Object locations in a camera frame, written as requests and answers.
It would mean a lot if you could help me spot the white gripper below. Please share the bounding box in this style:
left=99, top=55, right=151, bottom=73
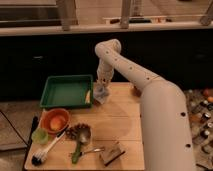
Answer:
left=97, top=59, right=114, bottom=87

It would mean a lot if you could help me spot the light blue towel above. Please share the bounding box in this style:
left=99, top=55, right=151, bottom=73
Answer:
left=93, top=84, right=109, bottom=104

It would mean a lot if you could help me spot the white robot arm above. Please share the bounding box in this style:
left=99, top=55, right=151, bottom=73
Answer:
left=95, top=39, right=196, bottom=171

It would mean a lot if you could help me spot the small green cup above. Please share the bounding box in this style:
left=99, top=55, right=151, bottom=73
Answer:
left=31, top=128, right=48, bottom=145

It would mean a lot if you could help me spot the brown bowl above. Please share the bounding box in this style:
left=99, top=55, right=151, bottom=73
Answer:
left=133, top=86, right=141, bottom=97

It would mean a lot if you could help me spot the green plastic tray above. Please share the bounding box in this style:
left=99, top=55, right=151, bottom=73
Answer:
left=40, top=75, right=93, bottom=109

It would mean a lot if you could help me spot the orange bowl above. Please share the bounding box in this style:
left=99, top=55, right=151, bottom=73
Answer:
left=41, top=108, right=70, bottom=134

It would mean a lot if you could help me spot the silver spoon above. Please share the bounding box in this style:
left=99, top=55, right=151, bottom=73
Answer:
left=68, top=146, right=106, bottom=157

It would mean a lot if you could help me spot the wooden block brush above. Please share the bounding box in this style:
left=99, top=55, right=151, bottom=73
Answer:
left=99, top=142, right=125, bottom=166

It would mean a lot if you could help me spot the green handled metal scoop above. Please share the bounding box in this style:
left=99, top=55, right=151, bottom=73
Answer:
left=71, top=127, right=91, bottom=164

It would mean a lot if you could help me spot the white handled dish brush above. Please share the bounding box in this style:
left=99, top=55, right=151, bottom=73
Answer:
left=31, top=128, right=66, bottom=166

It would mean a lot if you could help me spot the black cable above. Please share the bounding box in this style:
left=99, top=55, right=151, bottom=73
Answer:
left=0, top=109, right=31, bottom=148

